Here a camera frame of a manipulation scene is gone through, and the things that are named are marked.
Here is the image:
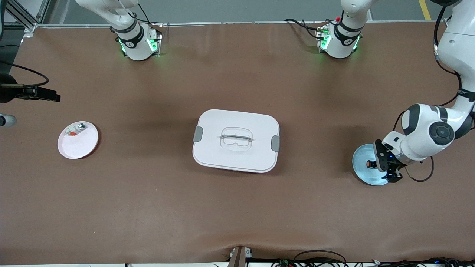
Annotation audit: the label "white lidded plastic box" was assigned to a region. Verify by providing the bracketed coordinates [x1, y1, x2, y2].
[192, 109, 280, 174]

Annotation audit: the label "light blue round plate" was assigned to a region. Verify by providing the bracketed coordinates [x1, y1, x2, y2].
[352, 144, 390, 186]

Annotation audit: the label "pink round plate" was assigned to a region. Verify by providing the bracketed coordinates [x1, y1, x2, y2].
[58, 121, 99, 160]

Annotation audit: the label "brown table mat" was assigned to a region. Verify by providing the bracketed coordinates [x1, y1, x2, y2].
[0, 22, 475, 265]

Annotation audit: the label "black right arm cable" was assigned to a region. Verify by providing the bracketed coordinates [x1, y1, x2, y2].
[0, 60, 50, 88]

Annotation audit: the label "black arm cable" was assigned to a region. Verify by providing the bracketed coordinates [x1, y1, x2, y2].
[0, 60, 50, 88]
[393, 6, 464, 183]

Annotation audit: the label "white and red switch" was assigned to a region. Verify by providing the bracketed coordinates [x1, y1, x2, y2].
[65, 123, 86, 137]

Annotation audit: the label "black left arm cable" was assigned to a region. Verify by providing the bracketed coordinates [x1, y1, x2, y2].
[393, 6, 464, 183]

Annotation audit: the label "aluminium frame profile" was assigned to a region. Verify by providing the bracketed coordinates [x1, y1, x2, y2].
[0, 0, 51, 32]

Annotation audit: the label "black looped cable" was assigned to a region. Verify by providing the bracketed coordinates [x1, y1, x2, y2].
[293, 250, 348, 267]

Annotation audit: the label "black cable bundle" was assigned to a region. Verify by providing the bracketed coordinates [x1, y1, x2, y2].
[373, 257, 475, 267]

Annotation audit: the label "black right base cables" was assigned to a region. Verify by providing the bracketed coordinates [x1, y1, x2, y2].
[127, 3, 164, 27]

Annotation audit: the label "black base cables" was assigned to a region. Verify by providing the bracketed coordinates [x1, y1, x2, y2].
[284, 18, 328, 40]
[127, 3, 164, 27]

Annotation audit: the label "black left base cables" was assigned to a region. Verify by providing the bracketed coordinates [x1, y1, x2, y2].
[284, 18, 328, 40]

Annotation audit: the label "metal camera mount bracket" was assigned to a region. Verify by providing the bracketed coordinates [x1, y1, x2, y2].
[227, 246, 253, 267]

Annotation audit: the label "silver table edge rail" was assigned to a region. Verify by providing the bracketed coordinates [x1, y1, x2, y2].
[22, 21, 446, 28]

